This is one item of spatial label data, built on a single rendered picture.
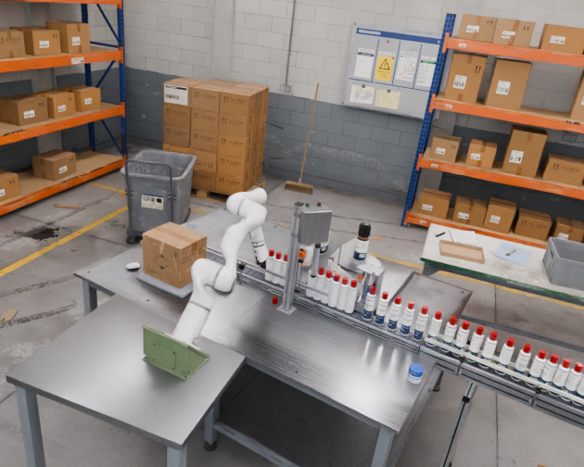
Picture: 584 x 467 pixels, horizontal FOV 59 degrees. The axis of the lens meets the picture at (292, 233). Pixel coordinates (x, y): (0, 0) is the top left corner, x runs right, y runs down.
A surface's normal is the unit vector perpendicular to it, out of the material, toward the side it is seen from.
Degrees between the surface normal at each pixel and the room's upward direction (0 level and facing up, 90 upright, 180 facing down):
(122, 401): 0
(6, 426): 0
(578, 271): 90
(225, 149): 90
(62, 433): 0
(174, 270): 90
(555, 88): 90
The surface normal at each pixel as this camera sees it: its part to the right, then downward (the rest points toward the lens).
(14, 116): -0.36, 0.37
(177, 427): 0.11, -0.90
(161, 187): -0.03, 0.47
